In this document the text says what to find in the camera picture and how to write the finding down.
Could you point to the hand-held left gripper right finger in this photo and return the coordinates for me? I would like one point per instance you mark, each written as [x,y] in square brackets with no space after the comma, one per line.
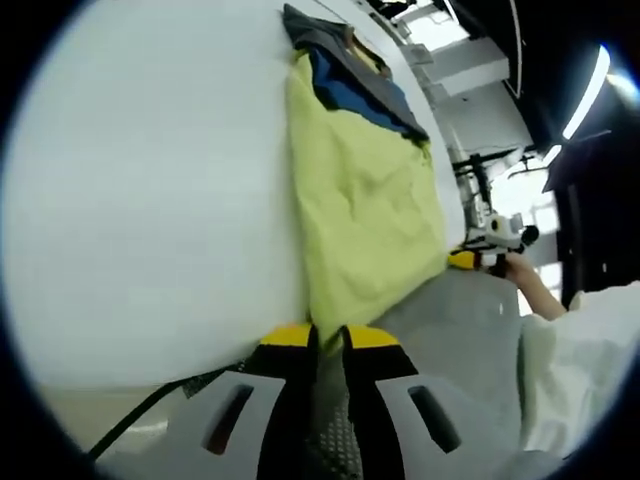
[375,390]

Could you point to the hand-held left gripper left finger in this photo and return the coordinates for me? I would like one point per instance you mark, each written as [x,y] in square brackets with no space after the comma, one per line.
[290,400]

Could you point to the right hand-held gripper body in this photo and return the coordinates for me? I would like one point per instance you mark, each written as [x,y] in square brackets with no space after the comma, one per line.
[502,232]

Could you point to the yellow blue grey garment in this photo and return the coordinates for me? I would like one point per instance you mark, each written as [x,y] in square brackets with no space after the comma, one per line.
[360,200]

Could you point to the person's right hand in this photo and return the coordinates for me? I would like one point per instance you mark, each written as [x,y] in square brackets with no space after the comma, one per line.
[517,267]

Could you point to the black metal stand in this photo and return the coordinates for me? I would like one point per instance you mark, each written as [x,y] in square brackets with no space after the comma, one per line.
[482,167]

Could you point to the ceiling light strip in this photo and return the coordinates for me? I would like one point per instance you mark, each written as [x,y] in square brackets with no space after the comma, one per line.
[587,90]

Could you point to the white square pillar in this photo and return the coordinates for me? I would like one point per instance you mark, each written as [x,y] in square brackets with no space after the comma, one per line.
[470,65]

